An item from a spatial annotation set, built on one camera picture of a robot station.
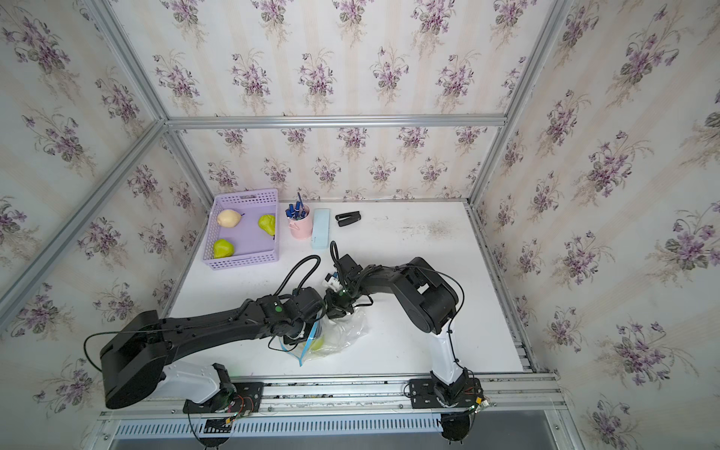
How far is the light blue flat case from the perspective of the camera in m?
1.06

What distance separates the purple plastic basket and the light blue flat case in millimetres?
142

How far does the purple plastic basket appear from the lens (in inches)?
38.5
